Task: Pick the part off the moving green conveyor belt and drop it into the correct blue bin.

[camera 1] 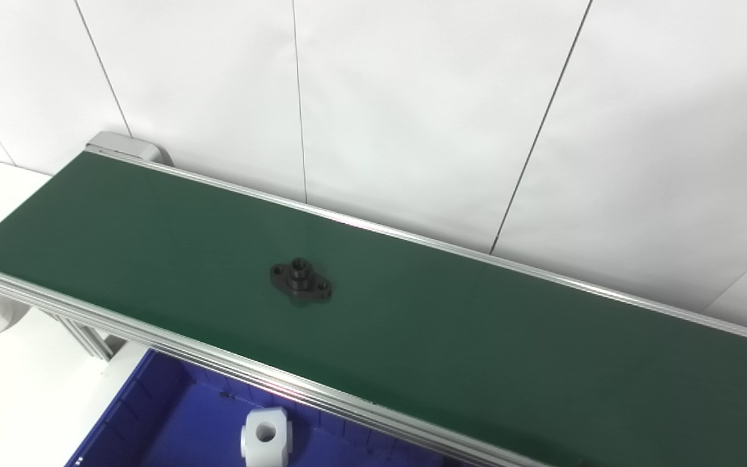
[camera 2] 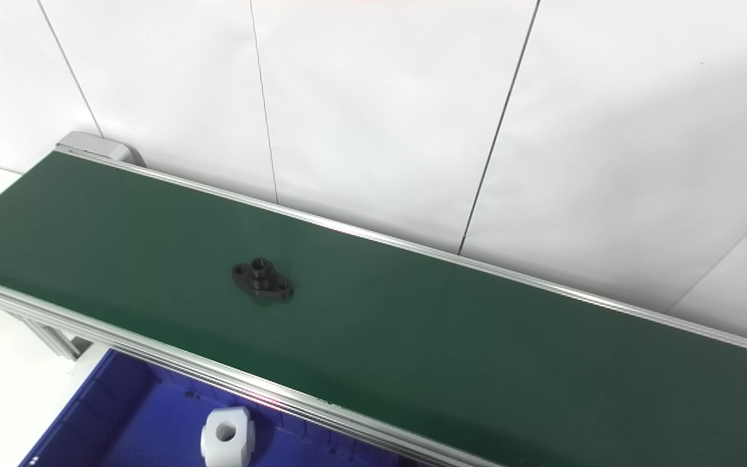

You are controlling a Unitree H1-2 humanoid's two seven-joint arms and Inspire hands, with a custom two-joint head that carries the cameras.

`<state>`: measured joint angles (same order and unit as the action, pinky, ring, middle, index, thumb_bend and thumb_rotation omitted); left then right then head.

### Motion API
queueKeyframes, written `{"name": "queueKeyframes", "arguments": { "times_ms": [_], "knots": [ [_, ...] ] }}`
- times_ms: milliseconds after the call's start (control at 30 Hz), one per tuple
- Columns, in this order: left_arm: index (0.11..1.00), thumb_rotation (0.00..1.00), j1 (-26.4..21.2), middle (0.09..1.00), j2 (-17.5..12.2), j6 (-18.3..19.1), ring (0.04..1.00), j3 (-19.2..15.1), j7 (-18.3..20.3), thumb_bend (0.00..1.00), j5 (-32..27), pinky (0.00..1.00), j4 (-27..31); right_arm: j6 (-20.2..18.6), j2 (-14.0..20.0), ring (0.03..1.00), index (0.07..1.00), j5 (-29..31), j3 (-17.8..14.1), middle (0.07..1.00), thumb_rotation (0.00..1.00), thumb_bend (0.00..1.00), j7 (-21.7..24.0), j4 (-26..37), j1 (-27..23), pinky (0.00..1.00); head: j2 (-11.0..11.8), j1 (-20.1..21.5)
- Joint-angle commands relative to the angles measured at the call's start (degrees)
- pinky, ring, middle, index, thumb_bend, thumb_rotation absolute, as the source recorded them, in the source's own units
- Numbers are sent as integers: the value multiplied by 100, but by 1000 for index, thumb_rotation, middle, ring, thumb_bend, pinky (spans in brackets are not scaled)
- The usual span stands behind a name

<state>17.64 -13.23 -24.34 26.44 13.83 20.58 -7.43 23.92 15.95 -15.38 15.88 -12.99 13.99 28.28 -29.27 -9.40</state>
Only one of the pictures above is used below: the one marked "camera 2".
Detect white hexagonal block part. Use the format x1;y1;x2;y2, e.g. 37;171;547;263
200;406;256;467

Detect blue bin with white parts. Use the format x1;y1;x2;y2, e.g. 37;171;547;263
18;349;426;467

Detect green conveyor belt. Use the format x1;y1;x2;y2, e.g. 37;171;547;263
0;132;747;467
0;152;747;467

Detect black flanged mount part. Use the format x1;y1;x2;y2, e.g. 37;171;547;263
231;257;295;304

